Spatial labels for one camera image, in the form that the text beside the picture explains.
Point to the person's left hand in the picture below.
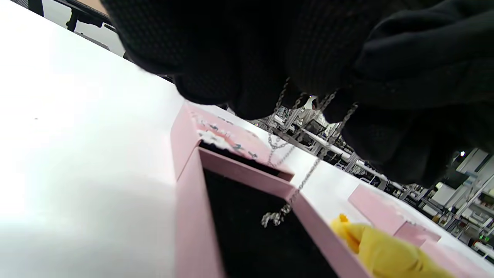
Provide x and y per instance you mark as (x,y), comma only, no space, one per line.
(231,46)

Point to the person's right hand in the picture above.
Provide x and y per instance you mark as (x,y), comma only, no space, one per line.
(424,96)

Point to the pink floral jewelry box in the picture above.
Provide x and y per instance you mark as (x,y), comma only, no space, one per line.
(374,206)
(181,143)
(455,262)

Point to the yellow cleaning cloth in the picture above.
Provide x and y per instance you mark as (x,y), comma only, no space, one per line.
(386,255)

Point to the pink jewelry box drawer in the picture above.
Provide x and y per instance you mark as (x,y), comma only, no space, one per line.
(193,231)

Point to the white storage shelf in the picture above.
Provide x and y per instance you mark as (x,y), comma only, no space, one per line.
(463,200)

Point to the black laptop stand table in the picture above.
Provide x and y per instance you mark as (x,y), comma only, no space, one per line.
(83,17)

